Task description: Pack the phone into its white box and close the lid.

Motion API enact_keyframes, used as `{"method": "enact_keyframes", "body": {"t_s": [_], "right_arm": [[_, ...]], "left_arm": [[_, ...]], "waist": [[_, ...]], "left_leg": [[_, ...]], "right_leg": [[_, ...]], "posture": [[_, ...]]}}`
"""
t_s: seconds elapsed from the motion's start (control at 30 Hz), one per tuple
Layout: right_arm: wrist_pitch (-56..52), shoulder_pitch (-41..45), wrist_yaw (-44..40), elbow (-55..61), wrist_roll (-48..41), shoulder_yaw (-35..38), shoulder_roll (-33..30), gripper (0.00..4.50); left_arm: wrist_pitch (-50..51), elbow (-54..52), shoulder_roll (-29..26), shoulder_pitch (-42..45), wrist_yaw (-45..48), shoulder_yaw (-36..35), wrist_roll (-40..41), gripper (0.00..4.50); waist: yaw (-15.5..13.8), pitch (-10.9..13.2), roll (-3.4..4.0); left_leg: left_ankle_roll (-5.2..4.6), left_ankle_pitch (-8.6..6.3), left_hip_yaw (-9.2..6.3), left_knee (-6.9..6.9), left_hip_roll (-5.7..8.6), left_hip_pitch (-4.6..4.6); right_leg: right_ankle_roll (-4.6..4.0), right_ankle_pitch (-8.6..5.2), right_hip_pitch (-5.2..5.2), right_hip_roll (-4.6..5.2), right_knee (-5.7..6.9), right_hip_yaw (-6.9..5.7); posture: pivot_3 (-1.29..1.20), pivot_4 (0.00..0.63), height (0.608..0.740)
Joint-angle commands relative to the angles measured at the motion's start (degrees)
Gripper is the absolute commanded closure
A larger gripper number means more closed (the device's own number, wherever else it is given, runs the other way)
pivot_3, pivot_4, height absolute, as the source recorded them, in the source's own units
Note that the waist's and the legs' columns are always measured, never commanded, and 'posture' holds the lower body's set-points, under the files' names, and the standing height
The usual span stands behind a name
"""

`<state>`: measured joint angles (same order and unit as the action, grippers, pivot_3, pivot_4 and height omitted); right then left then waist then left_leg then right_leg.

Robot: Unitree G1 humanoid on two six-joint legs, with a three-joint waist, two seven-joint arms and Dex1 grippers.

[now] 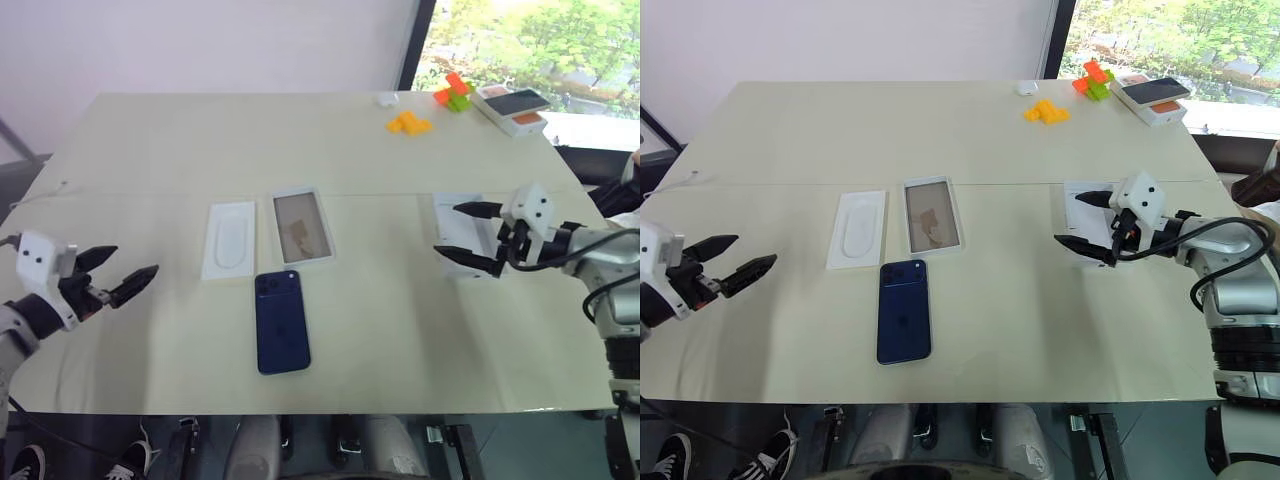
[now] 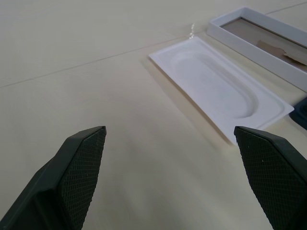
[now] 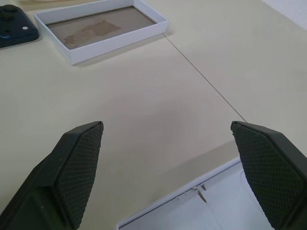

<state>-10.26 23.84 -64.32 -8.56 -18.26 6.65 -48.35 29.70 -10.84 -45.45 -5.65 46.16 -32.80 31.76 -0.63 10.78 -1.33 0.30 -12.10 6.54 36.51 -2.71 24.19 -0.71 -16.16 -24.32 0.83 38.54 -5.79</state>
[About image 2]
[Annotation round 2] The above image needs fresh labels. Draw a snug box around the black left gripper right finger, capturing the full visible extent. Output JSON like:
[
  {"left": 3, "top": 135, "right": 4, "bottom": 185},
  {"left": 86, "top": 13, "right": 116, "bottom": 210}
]
[{"left": 234, "top": 126, "right": 307, "bottom": 230}]

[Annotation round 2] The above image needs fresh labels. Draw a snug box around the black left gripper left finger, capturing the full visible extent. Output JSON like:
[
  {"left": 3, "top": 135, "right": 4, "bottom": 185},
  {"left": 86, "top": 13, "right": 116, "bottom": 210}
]
[{"left": 0, "top": 126, "right": 107, "bottom": 230}]

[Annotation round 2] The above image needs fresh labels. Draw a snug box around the dark blue smartphone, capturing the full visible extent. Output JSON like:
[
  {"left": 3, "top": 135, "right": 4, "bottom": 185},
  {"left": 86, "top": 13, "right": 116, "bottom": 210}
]
[{"left": 289, "top": 97, "right": 307, "bottom": 131}]

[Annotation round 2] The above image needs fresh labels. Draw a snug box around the white shallow box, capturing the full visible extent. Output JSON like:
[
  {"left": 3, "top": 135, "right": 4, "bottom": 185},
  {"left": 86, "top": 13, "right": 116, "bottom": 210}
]
[{"left": 206, "top": 6, "right": 307, "bottom": 93}]

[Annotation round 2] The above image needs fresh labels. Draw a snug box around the white moulded pulp tray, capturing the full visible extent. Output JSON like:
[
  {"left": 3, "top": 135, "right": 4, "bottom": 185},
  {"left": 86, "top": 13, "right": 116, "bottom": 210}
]
[{"left": 148, "top": 36, "right": 295, "bottom": 146}]

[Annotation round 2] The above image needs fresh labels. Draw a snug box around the brown paper piece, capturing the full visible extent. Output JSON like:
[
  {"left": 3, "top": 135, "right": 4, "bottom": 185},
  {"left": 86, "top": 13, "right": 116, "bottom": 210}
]
[{"left": 256, "top": 39, "right": 307, "bottom": 67}]

